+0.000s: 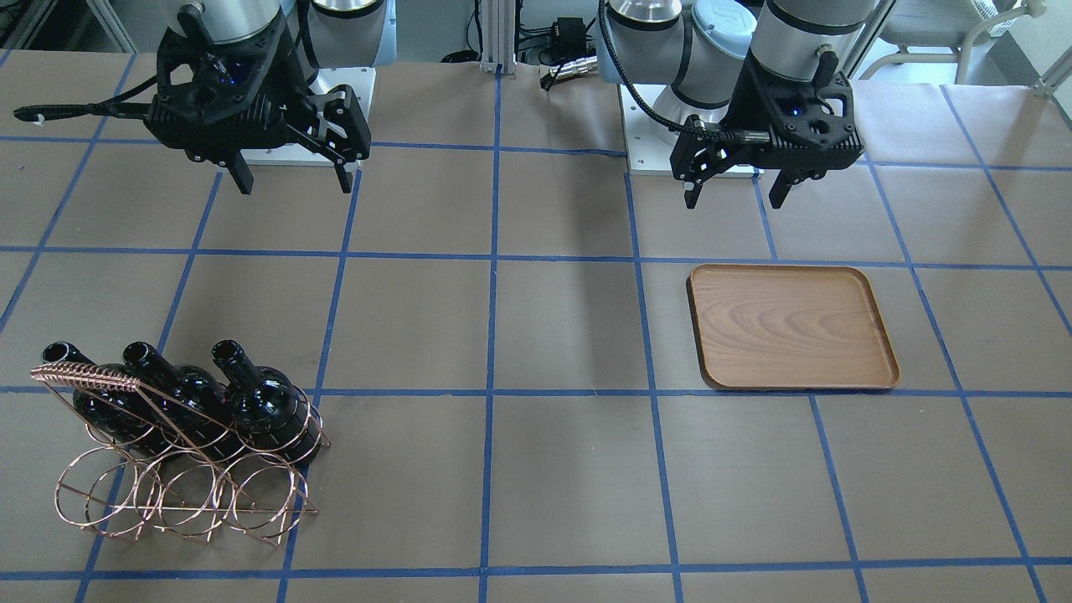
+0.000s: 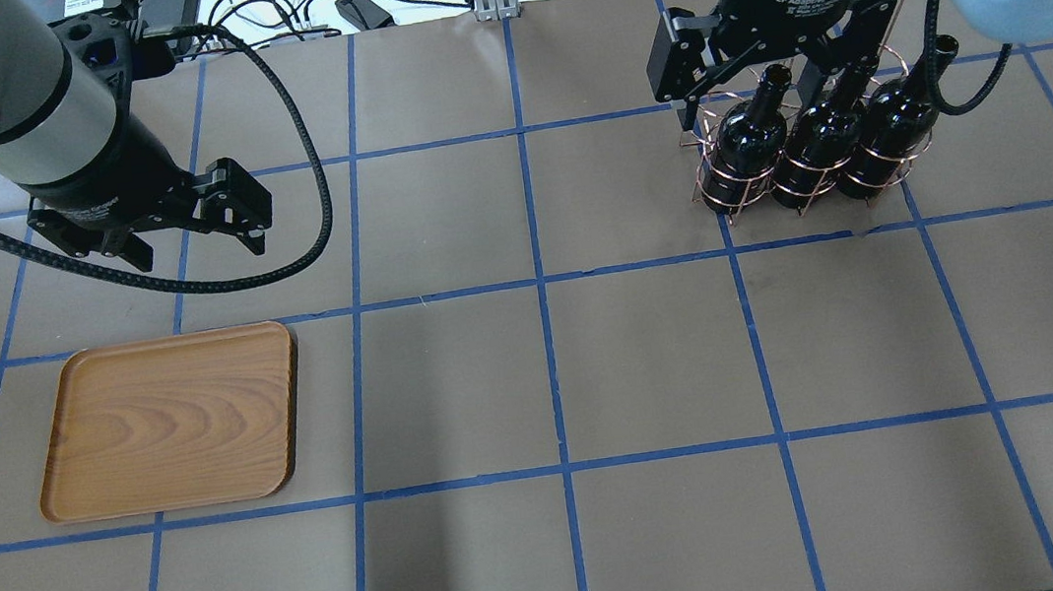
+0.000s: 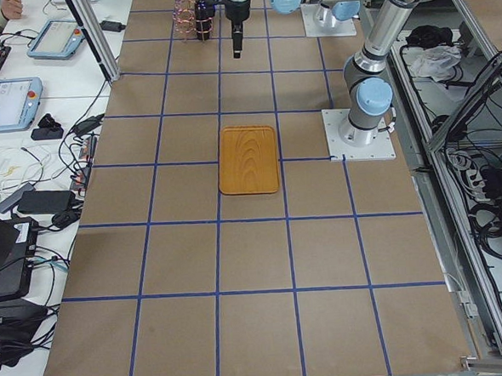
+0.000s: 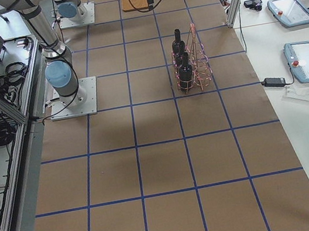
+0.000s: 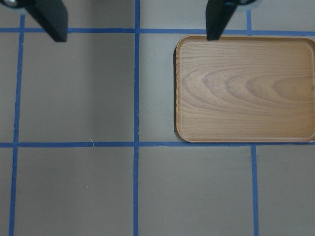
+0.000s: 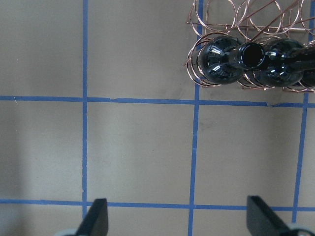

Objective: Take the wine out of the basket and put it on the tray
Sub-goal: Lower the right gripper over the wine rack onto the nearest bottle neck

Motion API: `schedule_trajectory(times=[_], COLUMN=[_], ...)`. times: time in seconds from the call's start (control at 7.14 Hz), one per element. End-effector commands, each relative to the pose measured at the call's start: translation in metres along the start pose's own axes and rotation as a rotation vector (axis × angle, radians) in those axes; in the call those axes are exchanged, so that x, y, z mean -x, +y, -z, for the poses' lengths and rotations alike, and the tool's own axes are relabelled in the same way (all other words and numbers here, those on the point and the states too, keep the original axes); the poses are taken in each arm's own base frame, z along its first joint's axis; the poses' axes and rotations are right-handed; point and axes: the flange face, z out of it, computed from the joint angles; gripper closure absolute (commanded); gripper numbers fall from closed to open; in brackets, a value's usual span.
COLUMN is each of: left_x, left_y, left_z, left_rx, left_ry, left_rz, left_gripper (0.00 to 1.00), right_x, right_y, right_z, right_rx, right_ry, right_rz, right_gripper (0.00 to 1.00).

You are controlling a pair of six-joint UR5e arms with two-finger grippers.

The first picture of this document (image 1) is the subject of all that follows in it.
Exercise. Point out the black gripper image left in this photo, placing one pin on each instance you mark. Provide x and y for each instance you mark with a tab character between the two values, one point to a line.
287	69

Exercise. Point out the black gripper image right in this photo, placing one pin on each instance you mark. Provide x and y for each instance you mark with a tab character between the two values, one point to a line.
740	102

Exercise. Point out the dark wine bottle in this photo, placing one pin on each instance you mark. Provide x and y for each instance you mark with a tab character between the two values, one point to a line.
125	417
196	403
269	413

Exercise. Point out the wooden tray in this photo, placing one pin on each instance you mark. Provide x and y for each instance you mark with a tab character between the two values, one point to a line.
790	327

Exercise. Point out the white chair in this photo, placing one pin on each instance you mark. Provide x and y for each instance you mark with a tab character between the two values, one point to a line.
950	32

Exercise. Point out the black power adapter with cables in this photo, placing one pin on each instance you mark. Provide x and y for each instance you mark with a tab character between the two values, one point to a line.
565	48

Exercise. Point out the aluminium frame post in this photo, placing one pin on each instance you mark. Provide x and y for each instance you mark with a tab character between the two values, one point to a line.
497	29

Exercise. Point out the copper wire wine rack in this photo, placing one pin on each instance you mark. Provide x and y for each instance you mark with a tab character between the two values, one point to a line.
117	494

